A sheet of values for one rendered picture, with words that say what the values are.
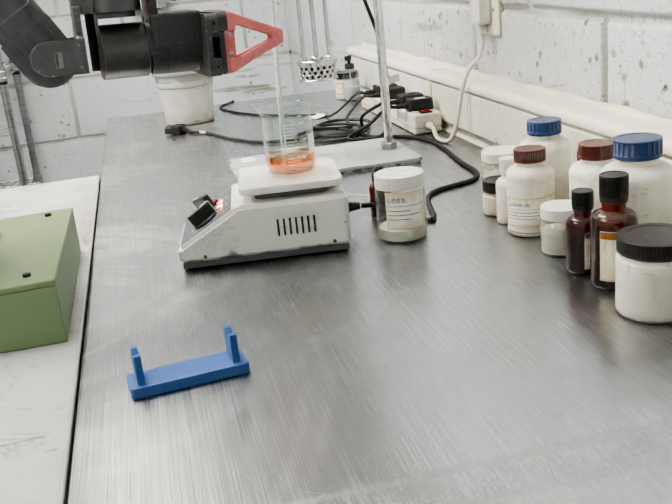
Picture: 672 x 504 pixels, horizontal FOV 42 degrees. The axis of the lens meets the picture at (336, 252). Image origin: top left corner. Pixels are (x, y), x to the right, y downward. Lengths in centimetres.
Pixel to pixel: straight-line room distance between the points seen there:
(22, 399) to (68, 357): 8
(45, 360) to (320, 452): 33
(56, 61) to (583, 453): 63
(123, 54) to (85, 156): 257
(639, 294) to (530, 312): 10
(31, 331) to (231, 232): 26
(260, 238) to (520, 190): 30
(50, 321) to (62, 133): 265
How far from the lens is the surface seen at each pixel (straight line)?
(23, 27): 95
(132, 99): 349
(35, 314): 89
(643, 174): 91
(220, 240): 102
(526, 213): 103
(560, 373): 72
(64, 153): 353
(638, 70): 115
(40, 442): 72
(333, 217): 102
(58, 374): 83
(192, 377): 75
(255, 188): 101
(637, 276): 80
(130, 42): 97
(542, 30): 138
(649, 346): 77
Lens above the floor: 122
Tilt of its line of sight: 18 degrees down
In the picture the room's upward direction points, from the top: 6 degrees counter-clockwise
